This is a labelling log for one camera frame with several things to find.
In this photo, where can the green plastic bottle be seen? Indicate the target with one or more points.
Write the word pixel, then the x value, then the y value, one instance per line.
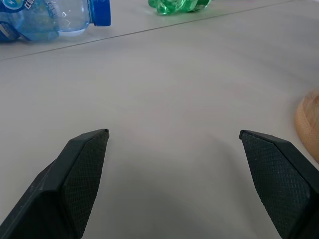
pixel 177 6

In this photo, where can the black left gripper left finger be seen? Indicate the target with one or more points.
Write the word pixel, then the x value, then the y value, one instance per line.
pixel 62 189

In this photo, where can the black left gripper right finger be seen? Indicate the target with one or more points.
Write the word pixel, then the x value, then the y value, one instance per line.
pixel 281 184

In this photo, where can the clear blue-capped plastic bottle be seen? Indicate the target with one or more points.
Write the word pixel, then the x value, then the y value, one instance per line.
pixel 47 18

